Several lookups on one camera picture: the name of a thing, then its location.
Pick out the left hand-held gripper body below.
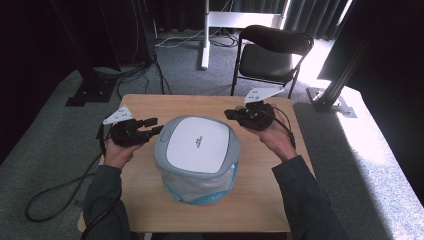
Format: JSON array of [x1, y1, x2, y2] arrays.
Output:
[[102, 105, 148, 148]]

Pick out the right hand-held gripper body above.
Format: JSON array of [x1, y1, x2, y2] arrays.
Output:
[[239, 87, 285, 132]]

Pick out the grey white pedal trash can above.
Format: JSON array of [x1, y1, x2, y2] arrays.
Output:
[[153, 114, 241, 203]]

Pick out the translucent blue-banded trash bag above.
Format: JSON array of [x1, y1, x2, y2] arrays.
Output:
[[159, 160, 240, 205]]

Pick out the person's left hand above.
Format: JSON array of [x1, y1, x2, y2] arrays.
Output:
[[103, 139, 144, 170]]

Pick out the person's right hand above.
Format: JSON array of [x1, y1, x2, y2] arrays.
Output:
[[248, 115, 298, 163]]

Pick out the black folding chair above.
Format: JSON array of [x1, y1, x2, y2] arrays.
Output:
[[230, 24, 315, 100]]

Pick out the black stand with base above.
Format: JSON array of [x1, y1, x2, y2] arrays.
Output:
[[49, 0, 118, 107]]

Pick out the white metal stand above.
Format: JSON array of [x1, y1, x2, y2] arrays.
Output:
[[199, 0, 292, 71]]

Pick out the grey curtain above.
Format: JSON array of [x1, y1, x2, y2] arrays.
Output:
[[229, 0, 354, 40]]

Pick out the black curtain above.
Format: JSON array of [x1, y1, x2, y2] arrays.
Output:
[[0, 0, 83, 164], [318, 0, 424, 204]]

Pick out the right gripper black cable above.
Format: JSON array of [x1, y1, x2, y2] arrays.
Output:
[[270, 105, 297, 151]]

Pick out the black floor cable bundle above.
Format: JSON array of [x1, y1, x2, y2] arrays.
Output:
[[93, 49, 174, 100]]

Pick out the metal stand with grey base plate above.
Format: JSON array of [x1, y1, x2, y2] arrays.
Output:
[[305, 0, 381, 119]]

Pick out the white floor cables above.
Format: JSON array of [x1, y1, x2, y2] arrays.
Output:
[[154, 28, 241, 48]]

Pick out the long black floor cable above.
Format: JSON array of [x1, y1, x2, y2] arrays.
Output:
[[24, 152, 104, 223]]

